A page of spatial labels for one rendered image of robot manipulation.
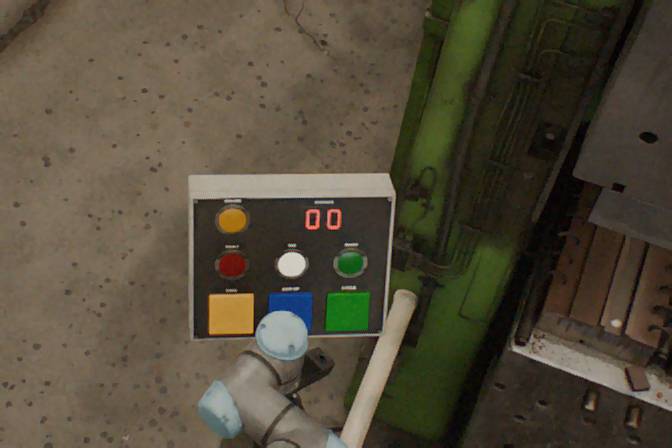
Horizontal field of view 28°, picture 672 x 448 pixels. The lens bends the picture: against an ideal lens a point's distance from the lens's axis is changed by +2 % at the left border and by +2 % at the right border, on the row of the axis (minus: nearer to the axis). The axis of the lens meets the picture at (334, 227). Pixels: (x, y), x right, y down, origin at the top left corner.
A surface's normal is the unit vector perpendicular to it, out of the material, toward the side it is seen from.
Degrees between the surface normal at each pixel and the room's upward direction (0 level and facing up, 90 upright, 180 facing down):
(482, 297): 90
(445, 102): 90
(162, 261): 0
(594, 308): 0
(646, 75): 90
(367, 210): 60
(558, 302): 0
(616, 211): 90
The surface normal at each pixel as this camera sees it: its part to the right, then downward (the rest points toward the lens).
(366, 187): 0.05, -0.89
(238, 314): 0.12, 0.47
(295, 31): 0.10, -0.54
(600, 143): -0.34, 0.77
